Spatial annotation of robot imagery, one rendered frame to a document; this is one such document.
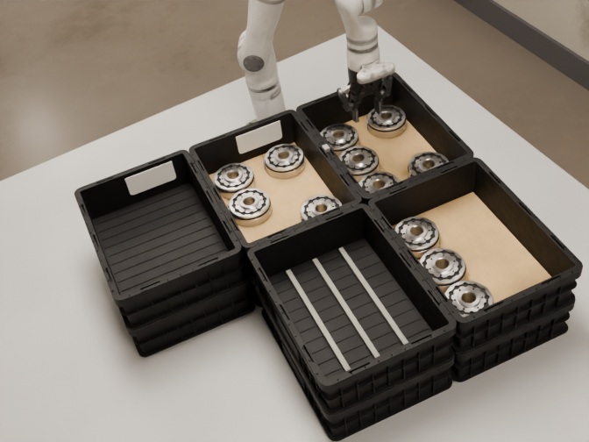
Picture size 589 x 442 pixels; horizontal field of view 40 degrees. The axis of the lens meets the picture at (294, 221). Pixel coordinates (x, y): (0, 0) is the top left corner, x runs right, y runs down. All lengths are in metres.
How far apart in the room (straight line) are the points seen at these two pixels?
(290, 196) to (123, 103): 1.98
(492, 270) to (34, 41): 3.21
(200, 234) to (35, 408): 0.55
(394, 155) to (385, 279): 0.41
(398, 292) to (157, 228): 0.63
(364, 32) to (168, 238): 0.68
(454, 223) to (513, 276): 0.20
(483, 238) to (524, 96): 1.81
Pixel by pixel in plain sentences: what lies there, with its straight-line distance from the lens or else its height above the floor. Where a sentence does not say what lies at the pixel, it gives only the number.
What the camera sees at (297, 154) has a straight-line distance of 2.09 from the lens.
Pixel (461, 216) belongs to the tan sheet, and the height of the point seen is 0.83.
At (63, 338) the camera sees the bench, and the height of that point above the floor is 0.70.
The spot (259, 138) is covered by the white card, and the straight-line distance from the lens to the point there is 2.11.
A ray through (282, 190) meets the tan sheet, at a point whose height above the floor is 0.83.
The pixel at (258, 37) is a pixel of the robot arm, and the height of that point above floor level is 1.08.
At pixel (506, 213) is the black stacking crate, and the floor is 0.87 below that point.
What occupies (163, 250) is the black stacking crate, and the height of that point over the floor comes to 0.83.
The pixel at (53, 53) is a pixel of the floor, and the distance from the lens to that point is 4.39.
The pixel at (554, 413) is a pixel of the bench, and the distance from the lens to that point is 1.80.
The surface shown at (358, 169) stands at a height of 0.86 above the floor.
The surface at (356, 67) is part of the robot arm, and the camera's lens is 1.84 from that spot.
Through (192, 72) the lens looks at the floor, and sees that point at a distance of 3.97.
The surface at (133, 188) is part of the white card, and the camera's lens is 2.07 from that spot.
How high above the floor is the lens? 2.24
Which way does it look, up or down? 46 degrees down
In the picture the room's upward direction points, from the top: 9 degrees counter-clockwise
